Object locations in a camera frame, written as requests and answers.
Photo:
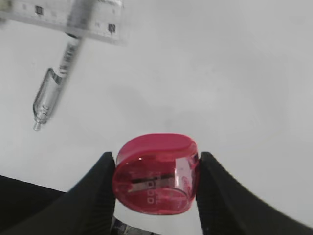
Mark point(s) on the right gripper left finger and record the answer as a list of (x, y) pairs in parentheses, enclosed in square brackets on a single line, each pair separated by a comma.
[(86, 209)]

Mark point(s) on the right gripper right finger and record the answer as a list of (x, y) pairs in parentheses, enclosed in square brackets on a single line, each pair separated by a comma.
[(227, 208)]

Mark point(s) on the pink pencil sharpener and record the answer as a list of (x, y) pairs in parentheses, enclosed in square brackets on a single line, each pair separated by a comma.
[(157, 174)]

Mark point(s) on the clear plastic ruler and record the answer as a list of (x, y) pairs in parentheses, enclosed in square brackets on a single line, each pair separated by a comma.
[(103, 20)]

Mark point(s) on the grey white pen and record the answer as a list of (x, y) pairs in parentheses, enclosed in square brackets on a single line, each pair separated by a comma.
[(57, 74)]

